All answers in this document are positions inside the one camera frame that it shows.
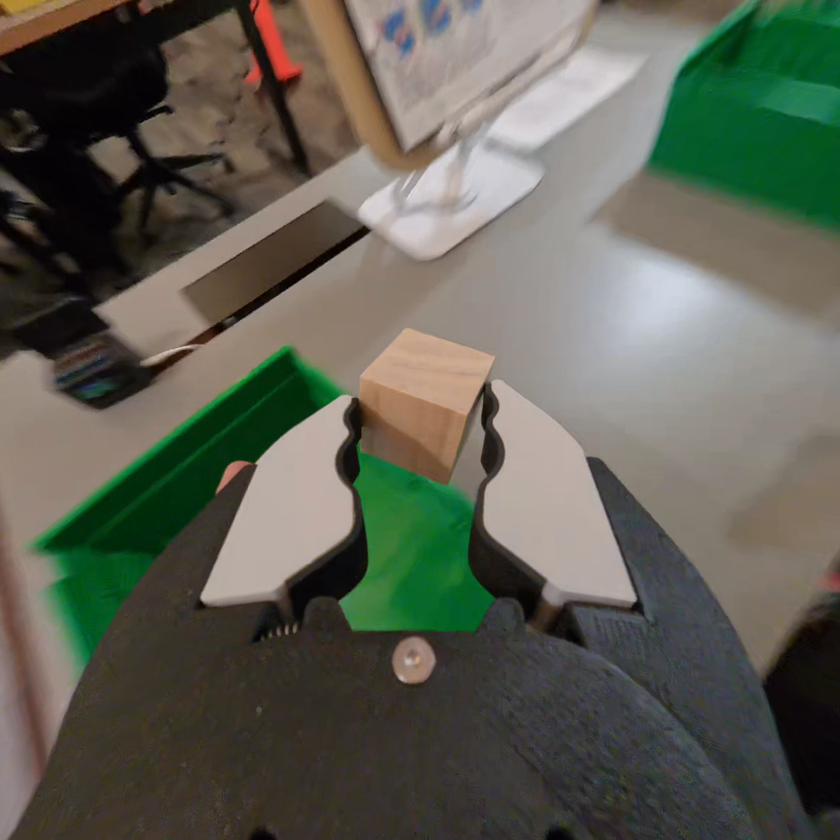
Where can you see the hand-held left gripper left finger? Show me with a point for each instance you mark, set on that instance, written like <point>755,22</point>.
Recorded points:
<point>289,518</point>

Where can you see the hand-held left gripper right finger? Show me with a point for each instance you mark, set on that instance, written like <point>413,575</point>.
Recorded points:
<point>551,512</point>

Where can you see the green plastic bin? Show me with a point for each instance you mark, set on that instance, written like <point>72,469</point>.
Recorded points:
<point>164,472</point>
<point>754,118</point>

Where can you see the small wooden cube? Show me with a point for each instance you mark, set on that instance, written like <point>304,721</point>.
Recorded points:
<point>420,407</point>

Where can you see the person's left hand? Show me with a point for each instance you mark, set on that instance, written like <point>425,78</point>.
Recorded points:
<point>235,474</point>

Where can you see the black charger box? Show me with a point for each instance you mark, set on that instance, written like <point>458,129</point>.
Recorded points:
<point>98,374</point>

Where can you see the white stand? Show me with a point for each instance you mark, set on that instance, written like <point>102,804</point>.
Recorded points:
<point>459,210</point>

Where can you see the white paper sheet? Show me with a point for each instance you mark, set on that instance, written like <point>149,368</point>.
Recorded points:
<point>564,98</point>

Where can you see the black office chair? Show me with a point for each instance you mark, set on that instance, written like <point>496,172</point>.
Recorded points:
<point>98,131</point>

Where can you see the wooden sheet board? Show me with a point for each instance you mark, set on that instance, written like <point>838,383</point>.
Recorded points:
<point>348,79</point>

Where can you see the printed instruction sheet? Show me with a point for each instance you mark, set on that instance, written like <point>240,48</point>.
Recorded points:
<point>459,59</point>

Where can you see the orange traffic cone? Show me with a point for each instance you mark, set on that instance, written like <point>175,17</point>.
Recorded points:
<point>272,46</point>

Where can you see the yellow bin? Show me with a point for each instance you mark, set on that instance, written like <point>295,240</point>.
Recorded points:
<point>16,5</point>

